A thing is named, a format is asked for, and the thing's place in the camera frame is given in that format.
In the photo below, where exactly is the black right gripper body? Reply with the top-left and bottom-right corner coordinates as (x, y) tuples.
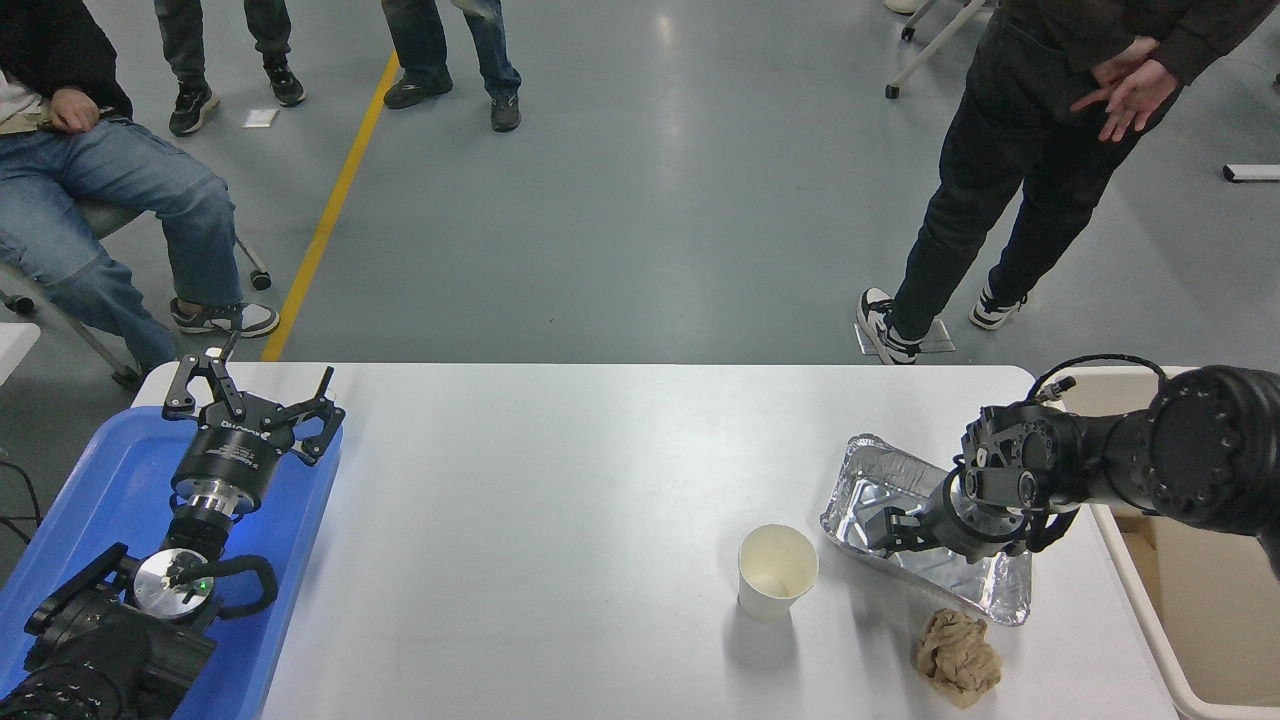
(917, 478), (1007, 564)

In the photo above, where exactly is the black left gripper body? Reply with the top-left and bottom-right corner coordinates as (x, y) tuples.
(171, 397), (298, 504)

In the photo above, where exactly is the white paper cup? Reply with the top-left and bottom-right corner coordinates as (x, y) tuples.
(738, 523), (820, 623)

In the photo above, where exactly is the person's hand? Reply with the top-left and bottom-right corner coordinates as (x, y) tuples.
(1090, 37), (1161, 89)
(47, 87), (102, 135)
(1070, 60), (1182, 144)

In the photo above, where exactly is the silver foil tray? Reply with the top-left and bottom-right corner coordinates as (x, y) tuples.
(820, 433), (1033, 628)

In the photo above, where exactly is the crumpled tan paper ball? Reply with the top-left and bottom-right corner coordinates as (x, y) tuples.
(914, 607), (1003, 710)

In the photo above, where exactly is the blue plastic tray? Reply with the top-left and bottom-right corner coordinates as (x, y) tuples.
(0, 405), (344, 720)

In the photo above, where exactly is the small white table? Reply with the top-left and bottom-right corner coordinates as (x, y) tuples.
(0, 322), (42, 387)

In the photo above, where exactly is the grey chair with casters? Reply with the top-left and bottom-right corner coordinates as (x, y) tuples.
(0, 195), (274, 392)

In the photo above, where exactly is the large pale bin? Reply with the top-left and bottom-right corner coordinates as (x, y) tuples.
(1050, 365), (1280, 720)

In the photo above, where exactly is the white chair with casters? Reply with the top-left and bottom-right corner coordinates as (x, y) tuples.
(884, 0), (1001, 100)

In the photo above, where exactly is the thin black cable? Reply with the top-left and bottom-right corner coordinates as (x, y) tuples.
(0, 455), (44, 547)

